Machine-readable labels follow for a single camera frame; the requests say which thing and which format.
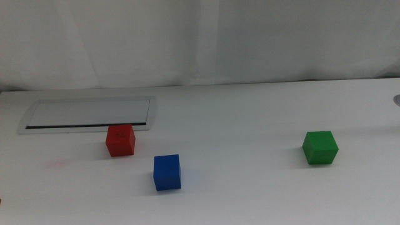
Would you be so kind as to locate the blue cube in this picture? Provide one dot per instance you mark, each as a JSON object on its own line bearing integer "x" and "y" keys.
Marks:
{"x": 167, "y": 173}

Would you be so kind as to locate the red cube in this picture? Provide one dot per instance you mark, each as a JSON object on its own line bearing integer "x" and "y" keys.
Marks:
{"x": 120, "y": 142}

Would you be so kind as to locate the green cube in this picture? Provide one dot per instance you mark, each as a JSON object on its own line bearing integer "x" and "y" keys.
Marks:
{"x": 320, "y": 148}

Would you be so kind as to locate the white backdrop curtain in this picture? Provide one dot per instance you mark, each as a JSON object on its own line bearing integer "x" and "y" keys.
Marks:
{"x": 187, "y": 40}

